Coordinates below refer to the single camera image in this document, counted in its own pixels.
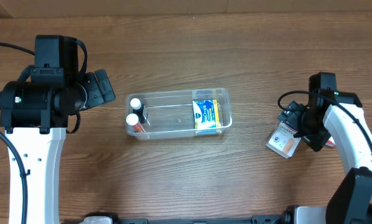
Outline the clear plastic container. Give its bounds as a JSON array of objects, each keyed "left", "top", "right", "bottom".
[{"left": 126, "top": 88, "right": 233, "bottom": 140}]

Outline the red small box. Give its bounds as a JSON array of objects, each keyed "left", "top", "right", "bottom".
[{"left": 325, "top": 137, "right": 335, "bottom": 147}]

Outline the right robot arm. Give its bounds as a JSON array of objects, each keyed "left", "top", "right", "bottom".
[{"left": 278, "top": 72, "right": 372, "bottom": 224}]

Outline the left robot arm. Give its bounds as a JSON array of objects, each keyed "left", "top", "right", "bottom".
[{"left": 0, "top": 35, "right": 116, "bottom": 223}]

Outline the orange tube white cap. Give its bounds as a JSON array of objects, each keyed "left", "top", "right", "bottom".
[{"left": 126, "top": 113, "right": 146, "bottom": 133}]

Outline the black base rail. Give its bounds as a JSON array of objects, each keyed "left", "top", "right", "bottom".
[{"left": 61, "top": 211, "right": 339, "bottom": 224}]

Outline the black tube white cap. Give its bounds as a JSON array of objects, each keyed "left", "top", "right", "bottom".
[{"left": 130, "top": 98, "right": 147, "bottom": 123}]

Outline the blue yellow VapoDrops box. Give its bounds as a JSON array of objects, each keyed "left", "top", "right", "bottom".
[{"left": 192, "top": 100, "right": 221, "bottom": 130}]

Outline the white Hansaplast plaster box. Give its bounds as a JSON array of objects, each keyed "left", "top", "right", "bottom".
[{"left": 266, "top": 122, "right": 301, "bottom": 159}]

